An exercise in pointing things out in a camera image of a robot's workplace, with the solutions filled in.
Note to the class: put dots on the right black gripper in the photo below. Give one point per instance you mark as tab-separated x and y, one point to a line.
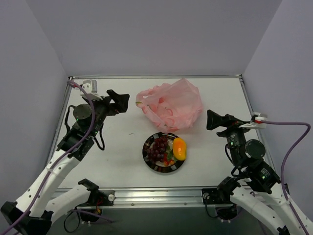
226	126

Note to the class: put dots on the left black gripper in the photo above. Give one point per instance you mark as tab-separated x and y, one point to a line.
107	102

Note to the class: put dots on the yellow orange fake fruit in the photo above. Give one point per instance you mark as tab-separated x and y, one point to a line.
179	149

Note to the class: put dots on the pink plastic bag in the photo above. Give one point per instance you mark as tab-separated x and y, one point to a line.
171	107

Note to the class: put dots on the dark red grape bunch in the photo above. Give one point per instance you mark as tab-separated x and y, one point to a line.
156	153

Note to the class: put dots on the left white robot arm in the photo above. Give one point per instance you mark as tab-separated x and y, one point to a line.
35	211

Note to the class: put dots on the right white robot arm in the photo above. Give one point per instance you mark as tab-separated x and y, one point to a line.
253	184

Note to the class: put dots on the black rimmed ceramic plate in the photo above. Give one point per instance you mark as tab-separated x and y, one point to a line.
170	164

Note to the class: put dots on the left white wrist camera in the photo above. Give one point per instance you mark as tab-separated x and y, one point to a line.
90	88

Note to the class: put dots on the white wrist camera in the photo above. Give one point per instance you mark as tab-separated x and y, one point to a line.
256	122
90	88

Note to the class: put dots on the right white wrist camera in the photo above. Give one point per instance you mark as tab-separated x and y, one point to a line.
256	122

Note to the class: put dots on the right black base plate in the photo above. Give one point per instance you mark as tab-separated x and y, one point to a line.
212	196

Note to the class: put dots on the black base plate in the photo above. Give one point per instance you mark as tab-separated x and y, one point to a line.
212	196
103	198

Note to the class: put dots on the aluminium front rail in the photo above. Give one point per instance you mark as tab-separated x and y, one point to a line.
143	198

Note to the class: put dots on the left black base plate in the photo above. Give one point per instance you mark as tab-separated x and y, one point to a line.
103	198

